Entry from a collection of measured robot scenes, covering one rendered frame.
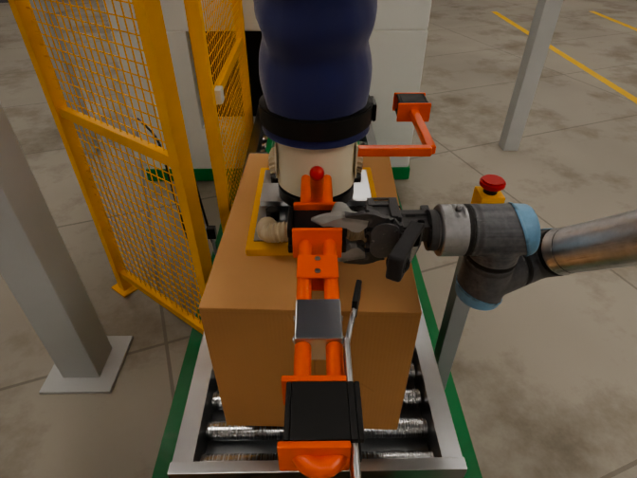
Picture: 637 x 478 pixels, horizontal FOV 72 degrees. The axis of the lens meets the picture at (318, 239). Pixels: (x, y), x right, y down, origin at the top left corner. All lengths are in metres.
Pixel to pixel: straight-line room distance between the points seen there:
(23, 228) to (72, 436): 0.86
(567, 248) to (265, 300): 0.53
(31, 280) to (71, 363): 0.48
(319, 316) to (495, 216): 0.35
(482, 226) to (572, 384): 1.59
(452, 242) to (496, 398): 1.41
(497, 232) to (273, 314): 0.41
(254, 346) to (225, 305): 0.11
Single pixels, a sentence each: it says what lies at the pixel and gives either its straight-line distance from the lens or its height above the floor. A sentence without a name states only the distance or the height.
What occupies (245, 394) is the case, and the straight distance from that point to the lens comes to 1.02.
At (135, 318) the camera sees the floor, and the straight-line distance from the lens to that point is 2.41.
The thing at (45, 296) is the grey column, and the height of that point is 0.51.
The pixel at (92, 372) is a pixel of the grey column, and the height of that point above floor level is 0.05.
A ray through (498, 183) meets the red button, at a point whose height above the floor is 1.04.
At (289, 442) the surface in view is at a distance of 0.48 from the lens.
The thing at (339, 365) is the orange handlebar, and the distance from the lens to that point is 0.55.
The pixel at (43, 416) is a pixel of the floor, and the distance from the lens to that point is 2.22.
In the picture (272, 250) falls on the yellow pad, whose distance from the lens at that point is 0.89.
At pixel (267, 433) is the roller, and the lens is 1.28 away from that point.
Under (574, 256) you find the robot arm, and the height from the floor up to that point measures 1.18.
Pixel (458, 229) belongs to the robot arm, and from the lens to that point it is 0.75.
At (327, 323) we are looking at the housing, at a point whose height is 1.23.
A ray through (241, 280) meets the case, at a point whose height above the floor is 1.08.
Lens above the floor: 1.66
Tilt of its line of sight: 38 degrees down
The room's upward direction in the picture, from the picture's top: straight up
